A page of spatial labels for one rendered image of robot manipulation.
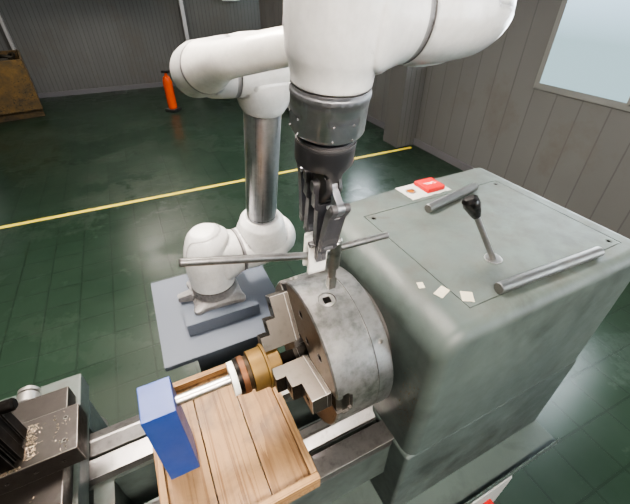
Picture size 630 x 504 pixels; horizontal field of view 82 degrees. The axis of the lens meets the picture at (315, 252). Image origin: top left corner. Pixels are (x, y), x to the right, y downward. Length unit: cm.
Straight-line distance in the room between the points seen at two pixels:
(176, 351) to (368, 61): 110
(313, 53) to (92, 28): 814
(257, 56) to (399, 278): 46
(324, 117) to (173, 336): 107
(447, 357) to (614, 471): 166
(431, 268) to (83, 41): 810
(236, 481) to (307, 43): 80
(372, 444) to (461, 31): 81
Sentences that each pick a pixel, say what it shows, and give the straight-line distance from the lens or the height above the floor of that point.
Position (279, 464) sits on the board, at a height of 89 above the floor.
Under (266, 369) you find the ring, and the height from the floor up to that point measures 111.
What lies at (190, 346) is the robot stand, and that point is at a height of 75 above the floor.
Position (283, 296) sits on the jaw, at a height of 119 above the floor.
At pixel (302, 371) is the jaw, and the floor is 111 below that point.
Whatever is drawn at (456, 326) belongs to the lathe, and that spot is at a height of 125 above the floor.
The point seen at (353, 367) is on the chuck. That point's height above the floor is 116.
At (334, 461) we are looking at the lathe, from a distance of 93.
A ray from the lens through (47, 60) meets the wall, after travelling 860.
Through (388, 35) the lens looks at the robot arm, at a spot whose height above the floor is 168.
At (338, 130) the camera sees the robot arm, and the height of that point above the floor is 159.
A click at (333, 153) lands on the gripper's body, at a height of 156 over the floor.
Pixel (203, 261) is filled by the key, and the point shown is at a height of 141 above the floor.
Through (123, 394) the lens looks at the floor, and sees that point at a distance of 225.
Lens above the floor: 172
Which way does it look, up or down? 37 degrees down
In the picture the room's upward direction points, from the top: straight up
